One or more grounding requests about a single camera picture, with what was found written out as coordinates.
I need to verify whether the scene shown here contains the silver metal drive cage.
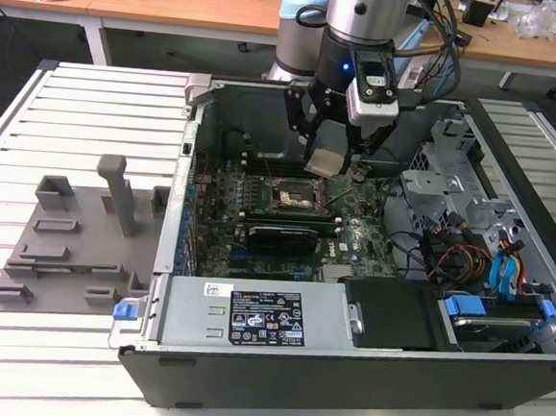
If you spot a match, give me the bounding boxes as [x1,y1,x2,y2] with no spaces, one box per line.
[392,109,539,267]

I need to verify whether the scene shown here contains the grey parts rack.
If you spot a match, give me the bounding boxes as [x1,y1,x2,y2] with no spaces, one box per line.
[0,146,175,326]

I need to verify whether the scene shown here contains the small black box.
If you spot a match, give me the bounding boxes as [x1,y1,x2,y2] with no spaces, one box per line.
[465,0,496,29]

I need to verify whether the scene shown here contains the green motherboard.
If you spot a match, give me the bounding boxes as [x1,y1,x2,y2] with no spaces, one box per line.
[183,146,410,294]

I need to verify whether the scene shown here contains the blue flat data cable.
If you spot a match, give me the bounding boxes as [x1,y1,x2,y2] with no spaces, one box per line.
[488,247,511,304]
[500,238,525,305]

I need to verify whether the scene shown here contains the grey plastic case latch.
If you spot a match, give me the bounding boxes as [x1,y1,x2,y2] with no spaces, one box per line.
[182,72,216,110]

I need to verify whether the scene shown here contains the red data cable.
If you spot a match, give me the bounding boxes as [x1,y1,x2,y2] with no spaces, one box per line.
[515,264,548,299]

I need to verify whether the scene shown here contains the white power strip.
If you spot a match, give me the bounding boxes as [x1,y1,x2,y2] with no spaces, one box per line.
[397,62,424,94]

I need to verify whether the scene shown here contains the CPU socket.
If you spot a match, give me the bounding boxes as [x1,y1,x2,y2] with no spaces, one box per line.
[265,174,332,218]

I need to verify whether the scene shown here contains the silver power supply unit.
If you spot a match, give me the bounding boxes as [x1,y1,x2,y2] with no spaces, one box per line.
[154,269,368,366]

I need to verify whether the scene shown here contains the hard disk blue carrier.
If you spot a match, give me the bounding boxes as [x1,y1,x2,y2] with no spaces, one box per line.
[435,288,556,361]

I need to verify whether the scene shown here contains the black power cable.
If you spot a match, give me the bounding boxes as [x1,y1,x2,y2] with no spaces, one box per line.
[373,175,438,284]

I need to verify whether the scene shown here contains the wooden desk white legs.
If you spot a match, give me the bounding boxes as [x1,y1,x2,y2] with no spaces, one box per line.
[85,0,556,99]
[0,0,106,67]

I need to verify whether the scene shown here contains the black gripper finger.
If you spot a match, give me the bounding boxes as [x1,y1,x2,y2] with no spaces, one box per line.
[279,84,329,151]
[344,116,398,173]

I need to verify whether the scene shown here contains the black RAM slot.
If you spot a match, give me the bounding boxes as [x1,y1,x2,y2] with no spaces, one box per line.
[241,158,309,173]
[241,150,310,166]
[241,164,311,180]
[238,215,344,238]
[238,206,342,227]

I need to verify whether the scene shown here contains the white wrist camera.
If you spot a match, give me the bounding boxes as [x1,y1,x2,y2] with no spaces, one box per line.
[342,48,406,131]

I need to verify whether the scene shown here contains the blue case latch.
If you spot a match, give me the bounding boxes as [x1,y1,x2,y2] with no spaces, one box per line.
[111,303,137,324]

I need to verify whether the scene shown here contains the black graphics card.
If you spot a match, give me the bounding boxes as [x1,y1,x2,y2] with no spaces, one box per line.
[244,221,321,261]

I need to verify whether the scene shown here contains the thin metal locking lever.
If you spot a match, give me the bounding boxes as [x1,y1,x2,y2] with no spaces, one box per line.
[254,145,278,184]

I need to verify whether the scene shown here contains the silver CPU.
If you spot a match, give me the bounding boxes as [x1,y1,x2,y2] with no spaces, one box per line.
[303,146,349,182]

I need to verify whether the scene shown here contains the coloured power wire bundle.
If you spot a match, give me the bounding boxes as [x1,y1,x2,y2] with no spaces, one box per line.
[426,237,494,286]

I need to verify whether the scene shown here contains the clear plastic bags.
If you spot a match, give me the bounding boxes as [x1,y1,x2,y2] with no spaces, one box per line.
[510,0,556,43]

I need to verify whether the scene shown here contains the metal socket cover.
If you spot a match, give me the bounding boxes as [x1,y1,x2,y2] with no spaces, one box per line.
[325,171,359,208]

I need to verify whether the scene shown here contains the black PC case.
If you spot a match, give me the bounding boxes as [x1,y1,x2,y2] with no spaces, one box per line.
[103,66,556,416]

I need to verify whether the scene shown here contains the silver chipset heatsink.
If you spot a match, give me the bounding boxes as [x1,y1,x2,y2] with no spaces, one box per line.
[321,261,355,281]

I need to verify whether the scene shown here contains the black drive bay cover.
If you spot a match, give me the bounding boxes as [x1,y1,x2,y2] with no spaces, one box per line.
[338,275,449,355]

